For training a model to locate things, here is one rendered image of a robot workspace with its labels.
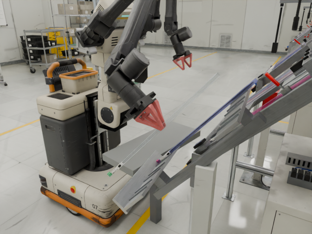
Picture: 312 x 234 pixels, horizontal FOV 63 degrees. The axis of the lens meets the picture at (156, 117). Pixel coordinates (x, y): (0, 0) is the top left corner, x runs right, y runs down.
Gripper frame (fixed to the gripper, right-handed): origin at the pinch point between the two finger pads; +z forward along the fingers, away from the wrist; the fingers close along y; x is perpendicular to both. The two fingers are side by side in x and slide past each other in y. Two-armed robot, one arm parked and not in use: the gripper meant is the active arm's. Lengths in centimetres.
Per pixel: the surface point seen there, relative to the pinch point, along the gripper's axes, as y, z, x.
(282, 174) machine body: 51, 54, 4
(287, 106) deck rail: 30.8, 24.0, -21.9
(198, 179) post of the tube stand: 8.1, 20.9, 8.9
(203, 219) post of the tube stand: 8.0, 33.3, 19.1
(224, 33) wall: 937, -81, 125
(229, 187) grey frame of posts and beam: 104, 69, 61
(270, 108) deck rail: 31.3, 21.5, -17.3
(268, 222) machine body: 30, 58, 14
